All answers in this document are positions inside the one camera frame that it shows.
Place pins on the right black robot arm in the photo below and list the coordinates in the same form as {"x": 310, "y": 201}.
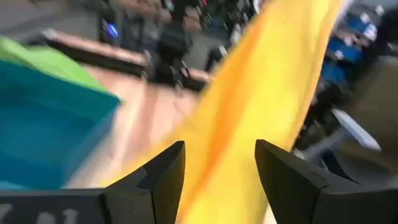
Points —
{"x": 172, "y": 43}

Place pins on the green microfiber towel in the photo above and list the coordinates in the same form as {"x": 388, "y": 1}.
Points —
{"x": 46, "y": 62}

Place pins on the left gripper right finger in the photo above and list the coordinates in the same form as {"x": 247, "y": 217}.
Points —
{"x": 295, "y": 186}

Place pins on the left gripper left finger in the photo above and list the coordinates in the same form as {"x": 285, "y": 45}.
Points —
{"x": 149, "y": 186}

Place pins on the blue-green storage bin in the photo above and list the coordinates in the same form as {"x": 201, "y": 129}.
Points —
{"x": 46, "y": 124}

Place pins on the yellow microfiber towel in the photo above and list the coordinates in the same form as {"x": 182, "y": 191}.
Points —
{"x": 255, "y": 93}

